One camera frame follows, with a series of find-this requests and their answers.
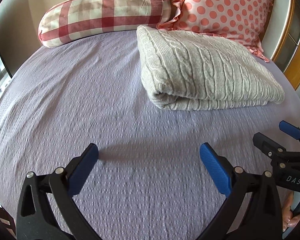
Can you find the red checked pillow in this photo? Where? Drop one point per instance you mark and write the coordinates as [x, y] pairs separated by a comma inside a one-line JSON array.
[[75, 19]]

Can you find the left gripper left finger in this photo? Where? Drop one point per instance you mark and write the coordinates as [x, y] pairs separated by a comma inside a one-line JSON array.
[[35, 218]]

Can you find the beige cable-knit sweater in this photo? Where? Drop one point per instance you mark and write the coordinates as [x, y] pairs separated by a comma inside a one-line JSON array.
[[186, 71]]

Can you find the lavender bed sheet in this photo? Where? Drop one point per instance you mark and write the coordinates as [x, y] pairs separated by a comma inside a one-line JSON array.
[[149, 181]]

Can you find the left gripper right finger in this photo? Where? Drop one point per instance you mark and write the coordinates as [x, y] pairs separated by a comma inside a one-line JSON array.
[[262, 219]]

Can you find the person's right hand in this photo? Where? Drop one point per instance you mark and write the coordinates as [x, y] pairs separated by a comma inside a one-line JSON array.
[[289, 221]]

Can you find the pink polka dot pillow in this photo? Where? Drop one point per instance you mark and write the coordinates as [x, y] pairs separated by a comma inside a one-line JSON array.
[[241, 21]]

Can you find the wooden door frame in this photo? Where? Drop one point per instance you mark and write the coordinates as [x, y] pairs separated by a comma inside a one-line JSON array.
[[281, 38]]

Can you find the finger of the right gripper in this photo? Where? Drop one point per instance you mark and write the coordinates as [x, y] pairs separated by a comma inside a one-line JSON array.
[[290, 130], [268, 147]]

